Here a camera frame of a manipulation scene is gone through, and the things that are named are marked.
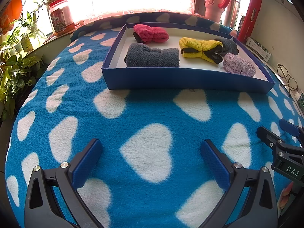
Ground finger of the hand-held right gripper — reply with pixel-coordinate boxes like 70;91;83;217
279;118;304;146
256;126;285;157

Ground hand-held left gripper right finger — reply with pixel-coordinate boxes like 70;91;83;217
200;139;278;228

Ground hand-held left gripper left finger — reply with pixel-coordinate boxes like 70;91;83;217
24;138;105;228

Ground round brown eyeglasses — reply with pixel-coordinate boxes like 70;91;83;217
277;63;299;92

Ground blue heart-print blanket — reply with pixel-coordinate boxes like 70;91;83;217
5;12;304;228

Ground lilac fuzzy sock pair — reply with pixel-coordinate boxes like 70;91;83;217
223;53;256;77

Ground blue cardboard box tray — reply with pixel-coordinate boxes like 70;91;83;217
101;23;276;94

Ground small white and green box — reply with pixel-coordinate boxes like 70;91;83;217
245;36;272;63

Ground dark grey fuzzy sock pair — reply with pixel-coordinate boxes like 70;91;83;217
213;38;239;58

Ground leafy green pothos plant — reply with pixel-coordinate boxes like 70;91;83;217
0;53;48;122

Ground yellow fuzzy sock pair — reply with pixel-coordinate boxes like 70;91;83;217
179;37;224;64

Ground red cardboard carton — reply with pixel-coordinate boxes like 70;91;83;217
237;0;264;44

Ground blue-grey fuzzy sock pair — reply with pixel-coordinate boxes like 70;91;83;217
124;43;180;67

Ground stainless steel thermos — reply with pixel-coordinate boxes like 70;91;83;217
223;0;242;29

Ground small potted plant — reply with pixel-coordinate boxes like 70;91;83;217
0;32;23;59

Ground pink fuzzy sock pair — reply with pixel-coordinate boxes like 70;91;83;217
133;24;170;44

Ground green plant in glass vase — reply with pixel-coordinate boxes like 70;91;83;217
14;2;48;54

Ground plastic jar with red label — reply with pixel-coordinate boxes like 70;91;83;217
47;0;75;37

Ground red hanging decoration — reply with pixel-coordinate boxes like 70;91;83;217
0;0;23;32

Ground pink tumbler with red handle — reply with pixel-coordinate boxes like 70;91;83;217
205;0;232;25

